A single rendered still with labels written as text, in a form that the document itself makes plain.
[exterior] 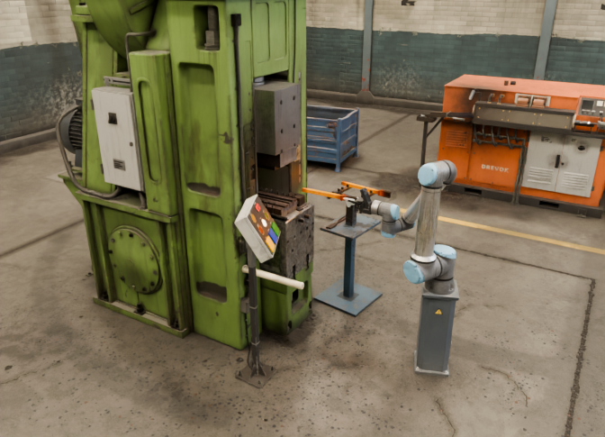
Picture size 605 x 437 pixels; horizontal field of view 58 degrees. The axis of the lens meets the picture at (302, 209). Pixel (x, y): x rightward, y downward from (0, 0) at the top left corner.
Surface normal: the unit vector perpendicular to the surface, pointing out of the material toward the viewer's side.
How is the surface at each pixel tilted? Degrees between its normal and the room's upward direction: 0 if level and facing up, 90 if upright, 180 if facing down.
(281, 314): 90
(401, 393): 0
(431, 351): 90
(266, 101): 90
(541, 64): 90
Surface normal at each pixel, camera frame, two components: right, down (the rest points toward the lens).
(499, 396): 0.00, -0.92
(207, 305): -0.50, 0.34
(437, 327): -0.18, 0.39
